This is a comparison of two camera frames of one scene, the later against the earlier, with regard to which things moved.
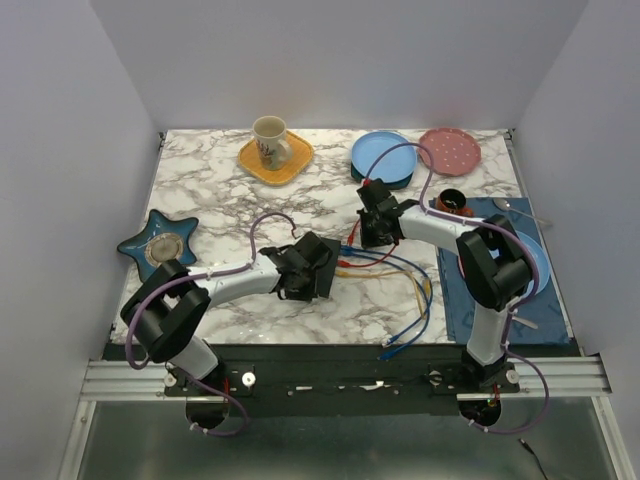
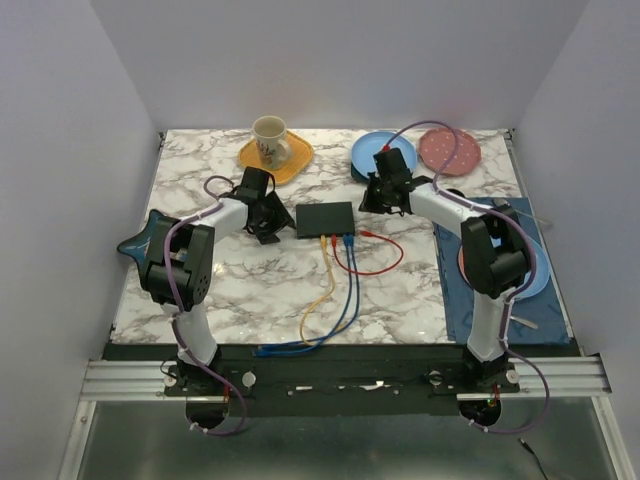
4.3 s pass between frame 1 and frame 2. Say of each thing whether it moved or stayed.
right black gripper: moved
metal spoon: stayed
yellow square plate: stayed
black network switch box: moved
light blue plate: stayed
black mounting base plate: stayed
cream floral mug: stayed
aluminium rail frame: stayed
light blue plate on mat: stayed
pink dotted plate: stayed
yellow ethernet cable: moved
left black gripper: moved
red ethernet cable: moved
